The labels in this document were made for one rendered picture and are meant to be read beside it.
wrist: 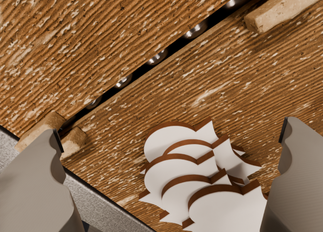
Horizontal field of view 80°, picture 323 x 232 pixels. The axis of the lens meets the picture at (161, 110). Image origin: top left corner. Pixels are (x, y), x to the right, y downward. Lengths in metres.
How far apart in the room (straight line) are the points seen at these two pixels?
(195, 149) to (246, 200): 0.09
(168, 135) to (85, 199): 0.23
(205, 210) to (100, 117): 0.17
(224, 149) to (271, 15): 0.14
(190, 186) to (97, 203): 0.21
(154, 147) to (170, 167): 0.03
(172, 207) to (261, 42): 0.22
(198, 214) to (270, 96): 0.17
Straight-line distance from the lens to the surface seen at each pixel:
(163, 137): 0.23
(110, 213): 0.43
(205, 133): 0.24
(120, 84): 0.23
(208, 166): 0.25
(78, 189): 0.38
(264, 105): 0.26
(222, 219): 0.30
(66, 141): 0.24
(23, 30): 0.23
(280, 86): 0.25
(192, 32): 0.21
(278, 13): 0.19
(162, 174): 0.25
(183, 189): 0.25
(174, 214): 0.30
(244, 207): 0.29
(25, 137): 0.26
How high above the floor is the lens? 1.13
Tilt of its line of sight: 58 degrees down
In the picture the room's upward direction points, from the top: 178 degrees clockwise
